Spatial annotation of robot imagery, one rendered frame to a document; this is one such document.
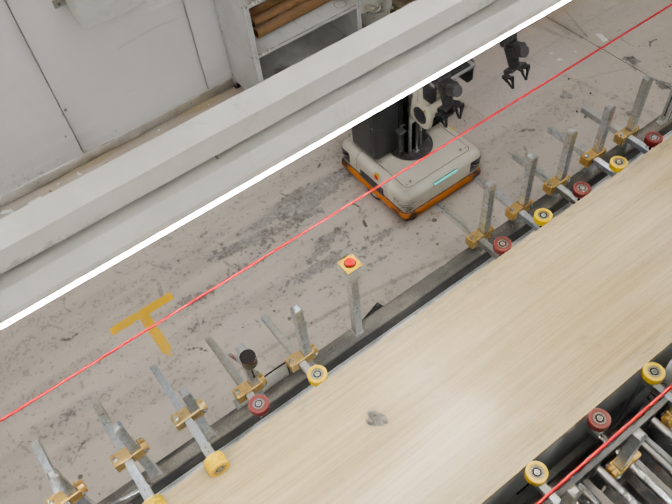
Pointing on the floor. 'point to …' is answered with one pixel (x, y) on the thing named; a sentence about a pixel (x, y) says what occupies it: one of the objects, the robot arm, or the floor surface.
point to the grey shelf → (281, 37)
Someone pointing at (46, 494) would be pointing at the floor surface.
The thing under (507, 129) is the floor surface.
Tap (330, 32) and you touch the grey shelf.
